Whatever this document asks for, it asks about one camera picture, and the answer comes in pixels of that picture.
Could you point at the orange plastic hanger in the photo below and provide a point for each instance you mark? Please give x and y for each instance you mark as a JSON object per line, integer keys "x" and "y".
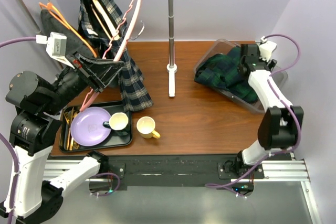
{"x": 58, "y": 16}

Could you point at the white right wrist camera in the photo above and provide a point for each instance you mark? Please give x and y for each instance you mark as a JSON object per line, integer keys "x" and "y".
{"x": 266, "y": 48}

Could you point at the dark green mug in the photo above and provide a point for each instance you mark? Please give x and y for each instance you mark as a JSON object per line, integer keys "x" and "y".
{"x": 119, "y": 123}

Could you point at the black dotted skirt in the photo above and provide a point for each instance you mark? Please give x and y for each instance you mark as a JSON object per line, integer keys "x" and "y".
{"x": 74, "y": 44}

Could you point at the black serving tray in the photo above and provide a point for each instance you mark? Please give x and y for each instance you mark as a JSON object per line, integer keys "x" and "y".
{"x": 110, "y": 141}

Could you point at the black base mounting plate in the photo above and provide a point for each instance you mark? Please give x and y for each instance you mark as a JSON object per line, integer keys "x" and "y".
{"x": 173, "y": 170}

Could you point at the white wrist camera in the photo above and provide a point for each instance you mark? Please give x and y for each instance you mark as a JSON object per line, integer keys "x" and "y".
{"x": 55, "y": 46}
{"x": 266, "y": 48}

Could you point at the green plaid skirt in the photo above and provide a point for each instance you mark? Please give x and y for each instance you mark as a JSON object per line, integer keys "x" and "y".
{"x": 220, "y": 71}

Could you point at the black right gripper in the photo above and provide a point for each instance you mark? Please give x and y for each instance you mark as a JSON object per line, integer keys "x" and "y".
{"x": 272, "y": 64}

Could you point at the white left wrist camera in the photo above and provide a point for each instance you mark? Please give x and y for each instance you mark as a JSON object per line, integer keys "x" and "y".
{"x": 55, "y": 46}

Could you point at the gold cutlery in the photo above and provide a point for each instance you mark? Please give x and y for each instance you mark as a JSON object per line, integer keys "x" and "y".
{"x": 67, "y": 142}

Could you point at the navy beige plaid skirt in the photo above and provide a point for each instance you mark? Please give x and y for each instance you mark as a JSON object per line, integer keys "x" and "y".
{"x": 134, "y": 94}

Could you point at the pink plastic hanger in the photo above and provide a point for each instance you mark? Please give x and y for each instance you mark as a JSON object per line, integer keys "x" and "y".
{"x": 91, "y": 96}

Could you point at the yellow mug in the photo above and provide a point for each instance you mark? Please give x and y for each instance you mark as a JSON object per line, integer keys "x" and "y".
{"x": 146, "y": 126}

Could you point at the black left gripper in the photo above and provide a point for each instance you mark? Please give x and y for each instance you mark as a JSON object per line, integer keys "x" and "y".
{"x": 106, "y": 68}

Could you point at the clear plastic bin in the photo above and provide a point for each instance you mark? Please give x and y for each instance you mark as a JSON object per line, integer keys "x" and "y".
{"x": 223, "y": 46}

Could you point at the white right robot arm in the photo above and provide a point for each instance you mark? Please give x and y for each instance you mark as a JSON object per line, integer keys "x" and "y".
{"x": 281, "y": 125}

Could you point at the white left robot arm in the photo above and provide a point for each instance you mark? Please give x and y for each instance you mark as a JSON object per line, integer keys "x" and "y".
{"x": 30, "y": 198}

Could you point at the purple plate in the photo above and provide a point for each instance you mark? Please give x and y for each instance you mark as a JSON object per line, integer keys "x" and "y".
{"x": 87, "y": 127}

